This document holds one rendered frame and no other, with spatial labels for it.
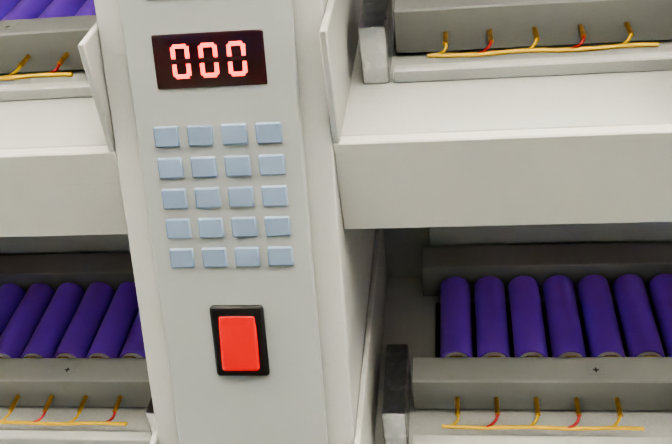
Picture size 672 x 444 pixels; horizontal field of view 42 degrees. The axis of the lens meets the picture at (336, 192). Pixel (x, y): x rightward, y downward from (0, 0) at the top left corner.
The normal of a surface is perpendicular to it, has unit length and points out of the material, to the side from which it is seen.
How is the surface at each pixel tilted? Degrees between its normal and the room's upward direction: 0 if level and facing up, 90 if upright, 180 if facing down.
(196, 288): 90
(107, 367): 18
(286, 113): 90
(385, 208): 108
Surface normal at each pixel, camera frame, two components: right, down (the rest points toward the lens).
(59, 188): -0.10, 0.58
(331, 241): -0.13, 0.29
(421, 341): -0.11, -0.82
